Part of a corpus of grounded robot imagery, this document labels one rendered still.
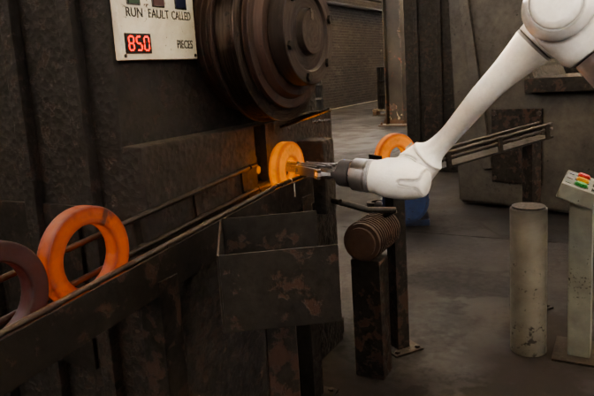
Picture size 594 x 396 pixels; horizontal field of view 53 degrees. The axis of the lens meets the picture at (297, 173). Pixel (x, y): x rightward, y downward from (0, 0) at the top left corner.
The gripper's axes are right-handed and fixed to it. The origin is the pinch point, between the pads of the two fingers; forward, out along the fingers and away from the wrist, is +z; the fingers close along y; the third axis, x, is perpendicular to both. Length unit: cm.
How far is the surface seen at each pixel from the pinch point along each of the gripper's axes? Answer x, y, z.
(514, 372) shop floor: -69, 43, -62
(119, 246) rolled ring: -4, -68, -2
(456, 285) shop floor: -73, 114, -25
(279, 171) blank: -0.1, -6.9, -1.2
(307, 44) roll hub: 34.4, -7.2, -9.4
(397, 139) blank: 3.5, 45.5, -16.9
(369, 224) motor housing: -20.5, 20.9, -17.5
